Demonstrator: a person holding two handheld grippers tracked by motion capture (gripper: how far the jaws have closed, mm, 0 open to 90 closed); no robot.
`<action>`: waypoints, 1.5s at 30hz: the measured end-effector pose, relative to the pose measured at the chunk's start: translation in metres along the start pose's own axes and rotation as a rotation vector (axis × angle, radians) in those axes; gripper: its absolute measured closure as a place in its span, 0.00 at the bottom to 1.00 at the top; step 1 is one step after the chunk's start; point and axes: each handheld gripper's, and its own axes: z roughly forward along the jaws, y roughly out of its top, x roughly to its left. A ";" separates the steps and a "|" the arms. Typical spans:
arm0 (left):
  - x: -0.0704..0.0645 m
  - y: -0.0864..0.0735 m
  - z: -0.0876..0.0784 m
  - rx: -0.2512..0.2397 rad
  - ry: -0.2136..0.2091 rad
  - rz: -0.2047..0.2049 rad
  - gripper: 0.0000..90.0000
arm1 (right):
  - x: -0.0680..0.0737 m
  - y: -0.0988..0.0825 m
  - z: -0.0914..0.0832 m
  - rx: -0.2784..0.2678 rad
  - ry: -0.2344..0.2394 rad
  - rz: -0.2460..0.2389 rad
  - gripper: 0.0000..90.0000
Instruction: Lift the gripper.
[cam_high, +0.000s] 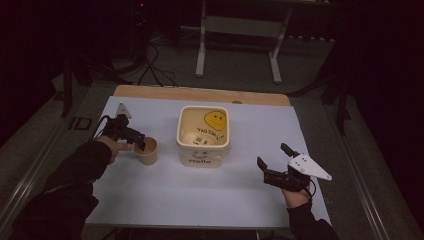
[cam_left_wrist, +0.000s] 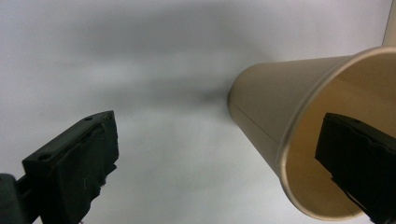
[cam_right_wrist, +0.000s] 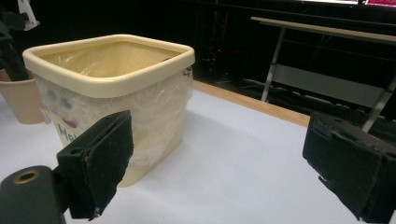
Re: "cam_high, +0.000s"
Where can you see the dark floor socket plate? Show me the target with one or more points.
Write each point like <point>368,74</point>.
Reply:
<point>80,123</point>

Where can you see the white metal table frame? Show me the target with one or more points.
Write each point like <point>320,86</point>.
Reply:
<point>201,40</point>

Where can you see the black metal stand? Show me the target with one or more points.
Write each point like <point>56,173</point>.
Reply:
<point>341,103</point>
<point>67,86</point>

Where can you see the cream smiley face bin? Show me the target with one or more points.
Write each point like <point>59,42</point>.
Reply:
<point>202,136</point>

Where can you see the white table cover sheet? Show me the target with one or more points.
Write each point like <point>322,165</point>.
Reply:
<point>240,193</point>

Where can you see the person's left hand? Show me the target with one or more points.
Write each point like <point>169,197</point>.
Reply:
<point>113,146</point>

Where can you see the dark equipment tower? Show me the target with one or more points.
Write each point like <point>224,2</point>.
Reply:
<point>140,26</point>

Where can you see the brown paper cup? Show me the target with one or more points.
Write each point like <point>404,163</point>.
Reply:
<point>148,151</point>

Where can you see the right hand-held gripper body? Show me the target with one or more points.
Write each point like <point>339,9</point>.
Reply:
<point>293,175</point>

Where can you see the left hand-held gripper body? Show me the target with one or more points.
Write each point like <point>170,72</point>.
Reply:
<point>119,128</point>

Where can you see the person's right hand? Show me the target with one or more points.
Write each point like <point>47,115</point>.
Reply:
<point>296,197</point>

